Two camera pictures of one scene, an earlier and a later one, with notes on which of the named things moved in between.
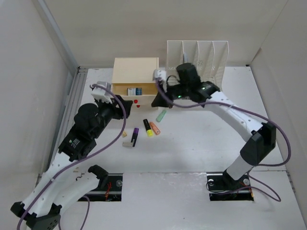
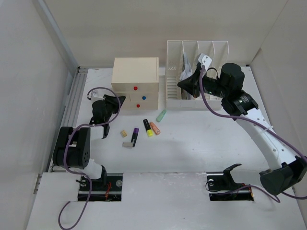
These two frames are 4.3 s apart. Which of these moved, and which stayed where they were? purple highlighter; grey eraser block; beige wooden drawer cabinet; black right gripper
Moved: black right gripper
Stayed: grey eraser block; beige wooden drawer cabinet; purple highlighter
